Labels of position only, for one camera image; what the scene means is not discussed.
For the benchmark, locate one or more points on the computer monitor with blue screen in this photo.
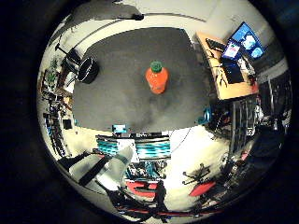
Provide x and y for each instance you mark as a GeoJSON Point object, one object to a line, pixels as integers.
{"type": "Point", "coordinates": [249, 41]}

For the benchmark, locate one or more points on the black dark table mat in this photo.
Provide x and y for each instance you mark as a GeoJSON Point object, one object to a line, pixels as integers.
{"type": "Point", "coordinates": [140, 81]}

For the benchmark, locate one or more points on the wooden desk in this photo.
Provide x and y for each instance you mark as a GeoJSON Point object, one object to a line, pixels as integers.
{"type": "Point", "coordinates": [231, 81]}

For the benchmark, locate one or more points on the teal clamp bracket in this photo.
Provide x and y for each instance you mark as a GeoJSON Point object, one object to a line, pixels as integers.
{"type": "Point", "coordinates": [205, 115]}
{"type": "Point", "coordinates": [120, 128]}

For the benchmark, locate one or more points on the black tripod stand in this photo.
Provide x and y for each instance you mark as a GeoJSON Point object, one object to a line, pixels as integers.
{"type": "Point", "coordinates": [67, 56]}

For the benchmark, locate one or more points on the red office chair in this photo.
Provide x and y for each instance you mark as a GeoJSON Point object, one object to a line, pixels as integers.
{"type": "Point", "coordinates": [199, 183]}

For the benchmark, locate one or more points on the open laptop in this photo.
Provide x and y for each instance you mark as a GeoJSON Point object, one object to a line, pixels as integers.
{"type": "Point", "coordinates": [233, 62]}

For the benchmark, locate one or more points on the orange bottle with green cap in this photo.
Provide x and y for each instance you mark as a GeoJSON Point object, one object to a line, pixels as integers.
{"type": "Point", "coordinates": [157, 80]}

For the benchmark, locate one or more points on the black metal rack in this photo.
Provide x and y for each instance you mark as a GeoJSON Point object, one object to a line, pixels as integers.
{"type": "Point", "coordinates": [246, 119]}

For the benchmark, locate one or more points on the black keyboard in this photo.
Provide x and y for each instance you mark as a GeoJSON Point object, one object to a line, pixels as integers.
{"type": "Point", "coordinates": [215, 44]}

